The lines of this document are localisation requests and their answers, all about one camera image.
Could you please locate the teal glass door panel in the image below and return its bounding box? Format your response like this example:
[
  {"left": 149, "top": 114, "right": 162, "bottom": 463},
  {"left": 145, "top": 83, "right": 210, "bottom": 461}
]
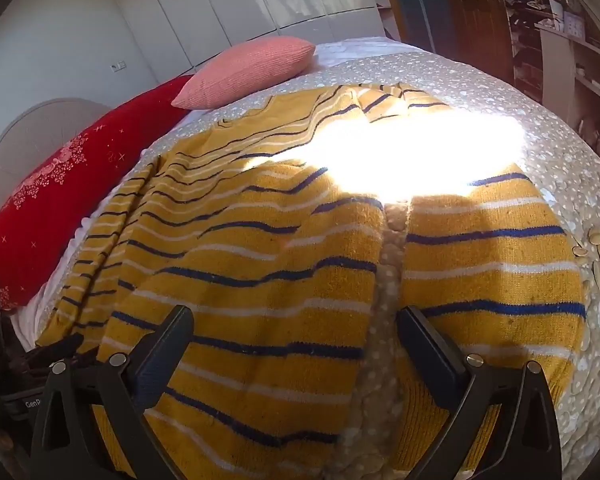
[{"left": 380, "top": 0, "right": 453, "bottom": 53}]

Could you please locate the pink ribbed pillow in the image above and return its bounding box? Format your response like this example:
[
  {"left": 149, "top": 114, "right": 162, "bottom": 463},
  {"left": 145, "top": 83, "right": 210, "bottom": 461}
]
[{"left": 171, "top": 36, "right": 317, "bottom": 110}]

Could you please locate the beige patterned quilted blanket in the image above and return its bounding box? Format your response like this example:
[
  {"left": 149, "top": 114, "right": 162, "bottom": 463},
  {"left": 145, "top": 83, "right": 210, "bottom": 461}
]
[{"left": 130, "top": 50, "right": 600, "bottom": 480}]

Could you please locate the red embroidered pillow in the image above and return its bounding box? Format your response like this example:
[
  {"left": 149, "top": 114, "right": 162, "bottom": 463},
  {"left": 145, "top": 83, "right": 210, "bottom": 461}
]
[{"left": 0, "top": 75, "right": 196, "bottom": 313}]

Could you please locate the white shelf unit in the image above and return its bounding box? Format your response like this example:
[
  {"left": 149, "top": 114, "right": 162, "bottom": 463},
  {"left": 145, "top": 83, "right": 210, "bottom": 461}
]
[{"left": 510, "top": 0, "right": 600, "bottom": 176}]

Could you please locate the grey rounded headboard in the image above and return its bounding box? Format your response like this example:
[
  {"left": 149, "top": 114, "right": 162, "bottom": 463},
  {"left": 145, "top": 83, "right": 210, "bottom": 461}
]
[{"left": 0, "top": 97, "right": 113, "bottom": 233}]

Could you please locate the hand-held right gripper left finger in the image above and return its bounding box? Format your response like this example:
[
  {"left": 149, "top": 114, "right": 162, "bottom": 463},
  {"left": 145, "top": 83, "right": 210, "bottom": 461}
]
[{"left": 30, "top": 304, "right": 196, "bottom": 480}]

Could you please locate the white glossy wardrobe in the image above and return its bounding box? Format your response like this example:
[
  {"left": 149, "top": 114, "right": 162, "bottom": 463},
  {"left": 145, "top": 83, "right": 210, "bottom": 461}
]
[{"left": 115, "top": 0, "right": 388, "bottom": 73}]

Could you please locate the yellow striped knit sweater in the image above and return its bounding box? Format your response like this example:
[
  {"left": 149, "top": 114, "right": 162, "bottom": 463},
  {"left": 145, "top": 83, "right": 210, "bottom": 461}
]
[{"left": 35, "top": 84, "right": 588, "bottom": 480}]

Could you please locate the wooden door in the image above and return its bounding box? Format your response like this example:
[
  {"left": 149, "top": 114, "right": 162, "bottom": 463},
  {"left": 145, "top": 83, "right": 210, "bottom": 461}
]
[{"left": 445, "top": 0, "right": 512, "bottom": 67}]

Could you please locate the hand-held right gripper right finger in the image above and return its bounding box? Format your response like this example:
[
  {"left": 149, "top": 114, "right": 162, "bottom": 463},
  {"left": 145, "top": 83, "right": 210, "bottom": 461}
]
[{"left": 396, "top": 306, "right": 563, "bottom": 480}]

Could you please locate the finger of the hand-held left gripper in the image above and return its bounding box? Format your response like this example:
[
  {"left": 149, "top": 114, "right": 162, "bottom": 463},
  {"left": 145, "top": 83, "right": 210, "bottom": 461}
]
[{"left": 15, "top": 332, "right": 86, "bottom": 386}]

